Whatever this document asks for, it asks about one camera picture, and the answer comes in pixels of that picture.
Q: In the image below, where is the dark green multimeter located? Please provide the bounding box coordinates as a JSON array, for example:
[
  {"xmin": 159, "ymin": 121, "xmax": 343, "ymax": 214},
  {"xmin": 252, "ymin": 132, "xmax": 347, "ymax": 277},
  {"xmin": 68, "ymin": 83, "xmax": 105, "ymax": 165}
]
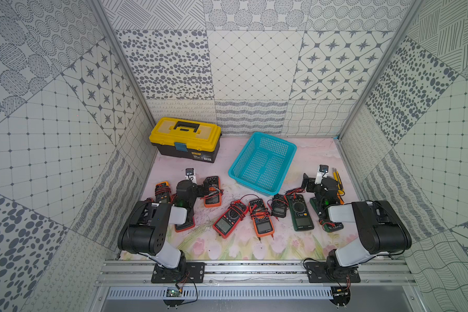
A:
[
  {"xmin": 286, "ymin": 194, "xmax": 315, "ymax": 231},
  {"xmin": 309, "ymin": 198, "xmax": 344, "ymax": 233}
]

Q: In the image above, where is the red multimeter with grey screen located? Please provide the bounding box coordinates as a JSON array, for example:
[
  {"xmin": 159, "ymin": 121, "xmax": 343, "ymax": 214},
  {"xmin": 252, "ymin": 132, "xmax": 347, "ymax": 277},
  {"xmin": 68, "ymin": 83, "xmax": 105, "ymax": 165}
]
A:
[{"xmin": 213, "ymin": 200, "xmax": 248, "ymax": 239}]

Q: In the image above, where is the red black multimeter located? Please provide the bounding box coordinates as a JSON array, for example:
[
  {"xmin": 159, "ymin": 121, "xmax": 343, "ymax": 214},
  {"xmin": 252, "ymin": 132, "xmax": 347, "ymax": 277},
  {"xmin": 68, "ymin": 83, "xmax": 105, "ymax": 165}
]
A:
[{"xmin": 175, "ymin": 217, "xmax": 196, "ymax": 233}]

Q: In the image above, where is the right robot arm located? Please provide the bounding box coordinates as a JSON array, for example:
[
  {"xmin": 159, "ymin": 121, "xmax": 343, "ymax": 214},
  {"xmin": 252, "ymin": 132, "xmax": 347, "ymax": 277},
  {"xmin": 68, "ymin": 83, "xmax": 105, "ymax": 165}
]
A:
[{"xmin": 302, "ymin": 174, "xmax": 412, "ymax": 270}]

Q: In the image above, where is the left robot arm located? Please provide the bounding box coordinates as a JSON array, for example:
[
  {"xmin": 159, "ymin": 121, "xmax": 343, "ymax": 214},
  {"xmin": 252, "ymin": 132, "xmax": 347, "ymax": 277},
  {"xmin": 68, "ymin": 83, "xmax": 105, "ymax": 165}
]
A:
[{"xmin": 117, "ymin": 179, "xmax": 208, "ymax": 274}]

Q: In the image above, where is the small yellow multimeter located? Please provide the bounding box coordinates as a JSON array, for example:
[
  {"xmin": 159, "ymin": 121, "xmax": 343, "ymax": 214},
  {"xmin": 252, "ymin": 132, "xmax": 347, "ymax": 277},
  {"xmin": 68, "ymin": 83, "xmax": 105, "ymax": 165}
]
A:
[{"xmin": 155, "ymin": 181, "xmax": 172, "ymax": 203}]

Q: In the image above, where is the orange multimeter near left gripper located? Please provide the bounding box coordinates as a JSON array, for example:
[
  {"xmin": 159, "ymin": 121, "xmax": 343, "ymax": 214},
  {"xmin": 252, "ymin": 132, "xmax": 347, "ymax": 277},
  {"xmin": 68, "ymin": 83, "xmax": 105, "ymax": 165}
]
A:
[{"xmin": 203, "ymin": 175, "xmax": 223, "ymax": 208}]

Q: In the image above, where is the small black multimeter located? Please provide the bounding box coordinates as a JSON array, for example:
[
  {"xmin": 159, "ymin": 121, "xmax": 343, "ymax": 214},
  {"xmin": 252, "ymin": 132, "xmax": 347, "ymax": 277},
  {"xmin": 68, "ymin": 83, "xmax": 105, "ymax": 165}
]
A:
[{"xmin": 270, "ymin": 194, "xmax": 289, "ymax": 218}]

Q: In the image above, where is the teal plastic basket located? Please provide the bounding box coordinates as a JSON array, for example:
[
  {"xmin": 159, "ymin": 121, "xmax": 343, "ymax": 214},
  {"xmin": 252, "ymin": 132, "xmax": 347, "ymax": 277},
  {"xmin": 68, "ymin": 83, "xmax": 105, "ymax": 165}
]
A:
[{"xmin": 228, "ymin": 132, "xmax": 297, "ymax": 196}]

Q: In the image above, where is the orange multimeter centre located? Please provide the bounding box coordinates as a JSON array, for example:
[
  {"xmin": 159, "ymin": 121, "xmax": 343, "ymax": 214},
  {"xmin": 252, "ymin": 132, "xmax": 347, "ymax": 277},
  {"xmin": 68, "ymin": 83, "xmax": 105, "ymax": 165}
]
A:
[{"xmin": 248, "ymin": 198, "xmax": 275, "ymax": 240}]

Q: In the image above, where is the yellow utility knife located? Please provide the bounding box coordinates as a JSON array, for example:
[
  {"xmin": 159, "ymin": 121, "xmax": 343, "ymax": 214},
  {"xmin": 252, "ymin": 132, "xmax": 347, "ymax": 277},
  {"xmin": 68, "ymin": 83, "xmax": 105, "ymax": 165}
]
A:
[{"xmin": 332, "ymin": 167, "xmax": 344, "ymax": 191}]

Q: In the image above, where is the yellow black toolbox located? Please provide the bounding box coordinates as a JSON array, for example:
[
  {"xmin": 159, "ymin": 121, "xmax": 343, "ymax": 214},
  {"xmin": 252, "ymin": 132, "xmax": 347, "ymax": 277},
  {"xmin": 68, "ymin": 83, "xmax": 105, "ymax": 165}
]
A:
[{"xmin": 149, "ymin": 117, "xmax": 222, "ymax": 163}]

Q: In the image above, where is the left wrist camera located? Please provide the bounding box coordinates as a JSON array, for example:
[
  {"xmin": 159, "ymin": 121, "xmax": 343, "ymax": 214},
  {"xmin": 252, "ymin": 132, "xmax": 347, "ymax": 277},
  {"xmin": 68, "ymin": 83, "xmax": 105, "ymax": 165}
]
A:
[{"xmin": 185, "ymin": 168, "xmax": 196, "ymax": 183}]

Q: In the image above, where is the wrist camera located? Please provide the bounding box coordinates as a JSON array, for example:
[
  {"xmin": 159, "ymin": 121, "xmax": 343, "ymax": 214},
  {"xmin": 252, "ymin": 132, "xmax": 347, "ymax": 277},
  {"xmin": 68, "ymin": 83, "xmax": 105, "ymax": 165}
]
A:
[
  {"xmin": 185, "ymin": 168, "xmax": 196, "ymax": 183},
  {"xmin": 315, "ymin": 165, "xmax": 329, "ymax": 185}
]

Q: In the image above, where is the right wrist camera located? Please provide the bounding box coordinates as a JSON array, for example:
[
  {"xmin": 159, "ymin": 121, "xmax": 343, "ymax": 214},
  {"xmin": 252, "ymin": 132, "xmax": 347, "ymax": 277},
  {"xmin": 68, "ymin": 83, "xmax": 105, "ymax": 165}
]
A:
[{"xmin": 315, "ymin": 165, "xmax": 329, "ymax": 185}]

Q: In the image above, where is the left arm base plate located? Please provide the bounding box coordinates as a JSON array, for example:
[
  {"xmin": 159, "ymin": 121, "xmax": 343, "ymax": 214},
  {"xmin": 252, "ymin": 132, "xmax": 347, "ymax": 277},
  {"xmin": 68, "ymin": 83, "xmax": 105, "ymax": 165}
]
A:
[{"xmin": 151, "ymin": 262, "xmax": 206, "ymax": 284}]

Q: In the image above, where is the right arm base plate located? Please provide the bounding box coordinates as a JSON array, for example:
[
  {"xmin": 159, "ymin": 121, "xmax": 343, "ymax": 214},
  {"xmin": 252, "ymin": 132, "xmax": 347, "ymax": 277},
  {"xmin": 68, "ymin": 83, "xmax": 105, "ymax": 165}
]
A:
[{"xmin": 303, "ymin": 261, "xmax": 361, "ymax": 284}]

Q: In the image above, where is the white cable duct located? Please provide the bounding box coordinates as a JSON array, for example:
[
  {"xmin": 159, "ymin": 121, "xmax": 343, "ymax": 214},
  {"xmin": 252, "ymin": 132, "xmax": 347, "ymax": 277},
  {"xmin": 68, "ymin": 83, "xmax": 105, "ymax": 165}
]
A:
[{"xmin": 107, "ymin": 285, "xmax": 333, "ymax": 300}]

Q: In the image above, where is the aluminium rail frame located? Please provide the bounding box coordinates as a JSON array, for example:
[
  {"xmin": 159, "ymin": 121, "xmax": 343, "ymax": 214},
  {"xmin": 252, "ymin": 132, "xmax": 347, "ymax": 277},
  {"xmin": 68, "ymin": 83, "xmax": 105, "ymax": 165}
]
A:
[{"xmin": 95, "ymin": 259, "xmax": 416, "ymax": 287}]

